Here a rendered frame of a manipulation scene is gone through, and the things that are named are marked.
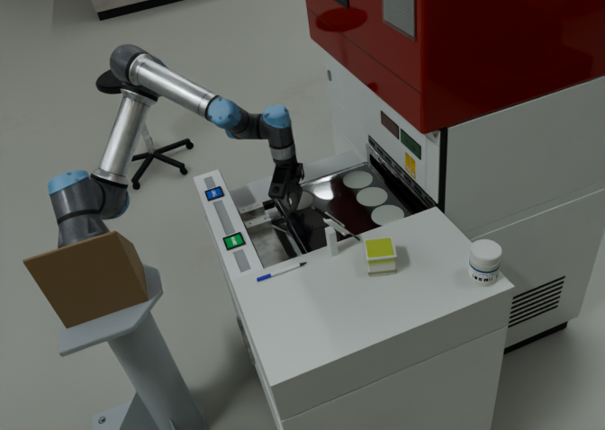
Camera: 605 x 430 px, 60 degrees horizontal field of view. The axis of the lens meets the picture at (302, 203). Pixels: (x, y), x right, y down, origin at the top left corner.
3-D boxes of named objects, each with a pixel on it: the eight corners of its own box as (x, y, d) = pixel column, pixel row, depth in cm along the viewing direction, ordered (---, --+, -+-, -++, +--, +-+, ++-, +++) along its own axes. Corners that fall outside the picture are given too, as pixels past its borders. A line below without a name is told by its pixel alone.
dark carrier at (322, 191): (366, 165, 186) (366, 164, 185) (416, 221, 159) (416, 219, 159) (275, 196, 179) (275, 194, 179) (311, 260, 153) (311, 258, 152)
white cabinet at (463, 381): (365, 289, 259) (351, 149, 209) (483, 471, 186) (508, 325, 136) (240, 336, 247) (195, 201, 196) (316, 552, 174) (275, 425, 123)
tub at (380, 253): (392, 255, 140) (392, 236, 136) (397, 274, 134) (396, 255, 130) (365, 257, 141) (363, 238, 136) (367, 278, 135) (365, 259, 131)
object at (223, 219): (227, 200, 194) (218, 168, 185) (273, 303, 152) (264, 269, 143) (203, 208, 192) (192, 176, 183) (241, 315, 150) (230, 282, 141)
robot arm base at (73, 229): (49, 255, 143) (40, 220, 145) (72, 259, 158) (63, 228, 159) (103, 237, 144) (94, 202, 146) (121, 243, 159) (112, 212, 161)
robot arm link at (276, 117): (264, 103, 153) (292, 103, 150) (270, 135, 160) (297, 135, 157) (256, 116, 147) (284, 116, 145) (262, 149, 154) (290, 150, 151)
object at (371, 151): (371, 164, 194) (369, 141, 188) (436, 234, 161) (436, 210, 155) (366, 165, 194) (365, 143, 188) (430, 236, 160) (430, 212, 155)
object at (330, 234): (346, 242, 146) (341, 205, 138) (352, 251, 143) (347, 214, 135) (326, 250, 145) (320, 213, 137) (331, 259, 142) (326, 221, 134)
